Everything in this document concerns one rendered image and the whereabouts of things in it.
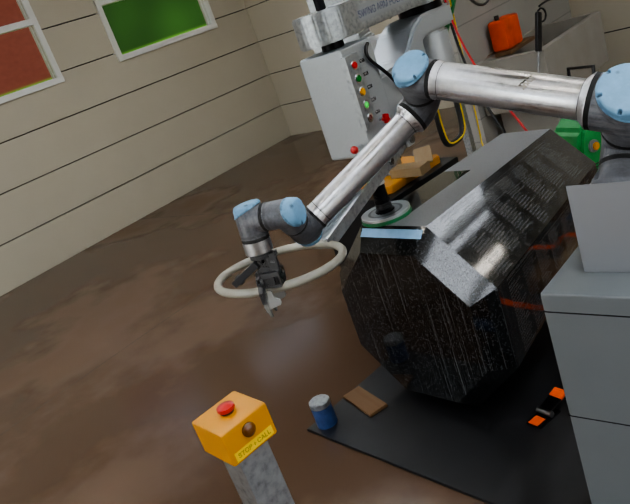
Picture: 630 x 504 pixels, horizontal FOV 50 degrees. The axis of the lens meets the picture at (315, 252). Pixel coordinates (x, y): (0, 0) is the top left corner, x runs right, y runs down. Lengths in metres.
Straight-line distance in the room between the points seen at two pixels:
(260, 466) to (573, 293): 0.98
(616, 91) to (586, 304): 0.56
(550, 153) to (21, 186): 6.30
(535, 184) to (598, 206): 1.17
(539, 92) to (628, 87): 0.22
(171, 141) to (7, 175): 2.24
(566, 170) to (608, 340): 1.42
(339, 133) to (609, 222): 1.18
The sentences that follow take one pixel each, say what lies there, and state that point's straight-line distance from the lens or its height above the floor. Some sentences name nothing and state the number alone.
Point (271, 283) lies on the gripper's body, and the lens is 2.16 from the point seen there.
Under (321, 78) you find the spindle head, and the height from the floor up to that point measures 1.51.
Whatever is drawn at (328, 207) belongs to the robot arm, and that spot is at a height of 1.19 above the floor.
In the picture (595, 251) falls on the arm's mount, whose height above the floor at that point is 0.92.
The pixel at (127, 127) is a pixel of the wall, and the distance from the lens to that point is 9.04.
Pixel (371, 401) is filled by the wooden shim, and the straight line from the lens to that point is 3.25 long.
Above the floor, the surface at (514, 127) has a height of 0.23.
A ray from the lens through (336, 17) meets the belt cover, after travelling 2.63.
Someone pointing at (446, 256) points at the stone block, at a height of 0.76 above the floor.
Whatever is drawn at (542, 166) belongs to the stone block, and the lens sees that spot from 3.23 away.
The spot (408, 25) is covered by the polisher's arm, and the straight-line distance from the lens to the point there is 3.07.
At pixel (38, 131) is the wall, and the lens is 8.49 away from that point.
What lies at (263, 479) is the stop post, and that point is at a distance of 1.51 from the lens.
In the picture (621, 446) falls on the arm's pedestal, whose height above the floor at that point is 0.34.
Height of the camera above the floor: 1.78
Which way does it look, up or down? 19 degrees down
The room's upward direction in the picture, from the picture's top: 20 degrees counter-clockwise
